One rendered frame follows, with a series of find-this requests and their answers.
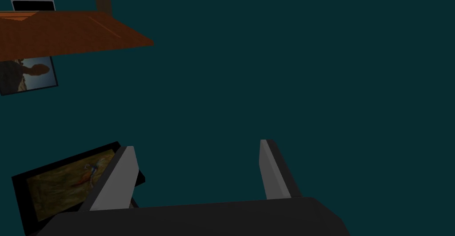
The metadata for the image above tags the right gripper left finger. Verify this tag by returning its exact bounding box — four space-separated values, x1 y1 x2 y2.
78 145 140 212

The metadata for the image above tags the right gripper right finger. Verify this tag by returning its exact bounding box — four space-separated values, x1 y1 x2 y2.
259 139 303 200

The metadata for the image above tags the black-framed olive painting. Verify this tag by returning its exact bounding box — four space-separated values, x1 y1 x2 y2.
11 141 146 236

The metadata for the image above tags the black-framed grey-blue picture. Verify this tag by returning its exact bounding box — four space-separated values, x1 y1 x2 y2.
0 56 59 96

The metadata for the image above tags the brown wooden table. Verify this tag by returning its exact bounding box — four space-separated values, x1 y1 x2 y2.
0 0 155 62

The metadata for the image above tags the silver laptop with black screen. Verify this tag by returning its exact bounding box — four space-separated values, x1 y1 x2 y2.
8 0 56 12

